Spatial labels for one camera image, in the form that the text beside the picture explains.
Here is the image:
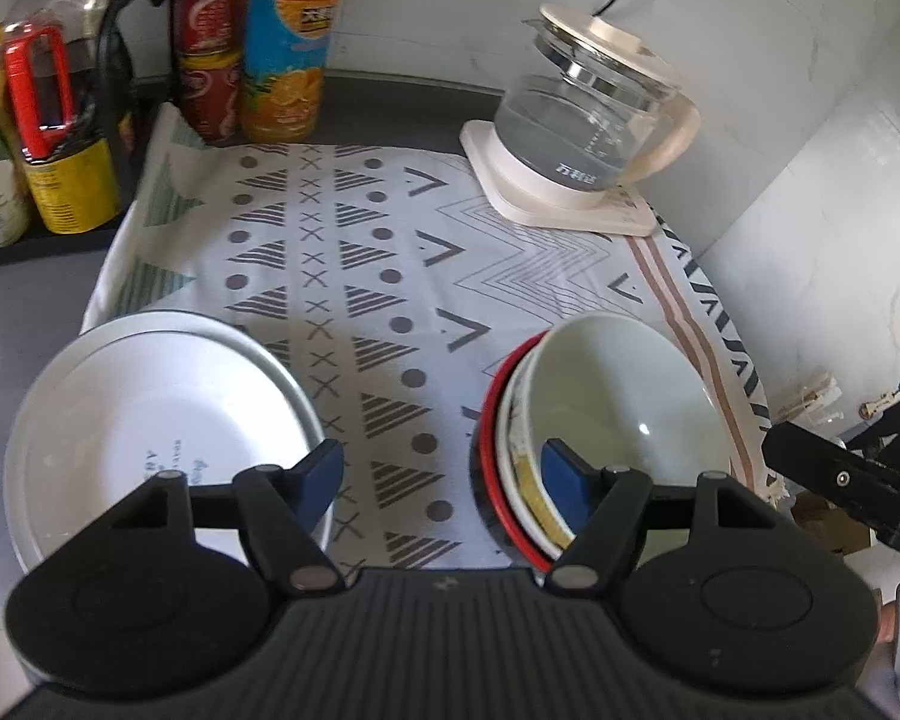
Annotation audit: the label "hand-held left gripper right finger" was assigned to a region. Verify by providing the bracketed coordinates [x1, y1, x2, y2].
[540, 439, 792, 595]

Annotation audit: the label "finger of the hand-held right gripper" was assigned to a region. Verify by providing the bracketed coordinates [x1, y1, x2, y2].
[763, 420, 900, 535]

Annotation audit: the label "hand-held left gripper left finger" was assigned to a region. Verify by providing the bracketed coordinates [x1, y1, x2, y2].
[109, 439, 346, 595]

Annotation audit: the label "bowl with yellow pattern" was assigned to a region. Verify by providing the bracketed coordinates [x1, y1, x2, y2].
[495, 358, 580, 553]

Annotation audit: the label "red and black bowl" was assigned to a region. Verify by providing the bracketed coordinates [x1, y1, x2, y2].
[468, 330, 557, 575]

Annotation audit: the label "white ceramic bowl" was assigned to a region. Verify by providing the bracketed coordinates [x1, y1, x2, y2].
[521, 313, 736, 550]

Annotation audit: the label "plain white plate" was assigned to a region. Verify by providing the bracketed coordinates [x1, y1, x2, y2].
[82, 310, 328, 452]

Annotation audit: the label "person's right hand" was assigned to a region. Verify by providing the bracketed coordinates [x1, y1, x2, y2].
[874, 594, 900, 644]

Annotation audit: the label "wooden clothespins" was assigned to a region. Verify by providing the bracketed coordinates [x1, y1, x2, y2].
[786, 366, 845, 422]

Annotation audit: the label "cardboard box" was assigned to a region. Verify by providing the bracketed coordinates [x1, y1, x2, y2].
[790, 493, 872, 557]

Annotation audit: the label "patterned white table cloth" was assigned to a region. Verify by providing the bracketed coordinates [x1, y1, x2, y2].
[81, 100, 790, 572]

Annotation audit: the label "beige kettle base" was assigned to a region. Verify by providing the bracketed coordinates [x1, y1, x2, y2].
[460, 118, 661, 235]

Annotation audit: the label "red drink can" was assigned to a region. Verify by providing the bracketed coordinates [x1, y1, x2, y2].
[175, 51, 245, 148]
[176, 0, 245, 58]

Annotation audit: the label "orange juice bottle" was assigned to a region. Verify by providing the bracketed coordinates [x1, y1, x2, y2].
[240, 0, 353, 146]

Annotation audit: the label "dark glass bottle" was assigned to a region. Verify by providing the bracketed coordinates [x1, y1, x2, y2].
[73, 0, 137, 145]

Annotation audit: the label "glass kettle with beige handle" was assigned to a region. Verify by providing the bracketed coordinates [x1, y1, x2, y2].
[493, 2, 703, 193]

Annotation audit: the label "oil bottle with red handle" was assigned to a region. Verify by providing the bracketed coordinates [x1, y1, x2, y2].
[0, 0, 122, 235]

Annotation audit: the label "black wire rack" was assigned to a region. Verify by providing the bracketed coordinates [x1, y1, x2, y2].
[0, 0, 196, 272]

